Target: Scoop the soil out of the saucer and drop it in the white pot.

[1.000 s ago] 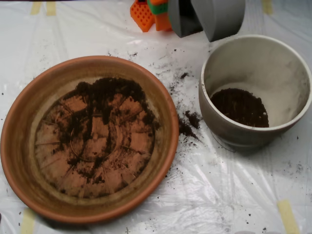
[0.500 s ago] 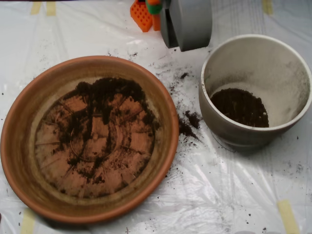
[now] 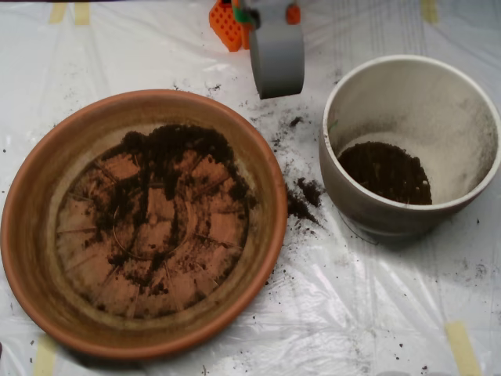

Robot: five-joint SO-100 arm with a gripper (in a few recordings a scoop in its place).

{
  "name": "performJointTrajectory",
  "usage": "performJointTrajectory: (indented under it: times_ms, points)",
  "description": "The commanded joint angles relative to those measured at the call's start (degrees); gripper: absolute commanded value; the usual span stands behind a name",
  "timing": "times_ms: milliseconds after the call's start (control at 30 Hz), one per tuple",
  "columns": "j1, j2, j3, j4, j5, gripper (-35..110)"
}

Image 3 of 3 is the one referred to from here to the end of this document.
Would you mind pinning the beige masking tape strip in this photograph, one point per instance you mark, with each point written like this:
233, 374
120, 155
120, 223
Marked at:
82, 13
45, 356
429, 11
463, 348
58, 13

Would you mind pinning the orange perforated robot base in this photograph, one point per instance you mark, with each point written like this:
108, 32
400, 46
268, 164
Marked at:
227, 27

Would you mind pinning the white ceramic pot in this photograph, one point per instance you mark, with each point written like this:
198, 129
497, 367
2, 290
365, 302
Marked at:
430, 98

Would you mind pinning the dark soil pile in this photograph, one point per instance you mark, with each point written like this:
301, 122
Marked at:
184, 141

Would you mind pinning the clear plastic sheet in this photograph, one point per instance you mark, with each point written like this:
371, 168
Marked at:
352, 293

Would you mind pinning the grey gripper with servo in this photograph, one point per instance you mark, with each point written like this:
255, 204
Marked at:
234, 32

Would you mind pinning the terracotta saucer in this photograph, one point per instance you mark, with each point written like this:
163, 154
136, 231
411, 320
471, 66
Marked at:
23, 235

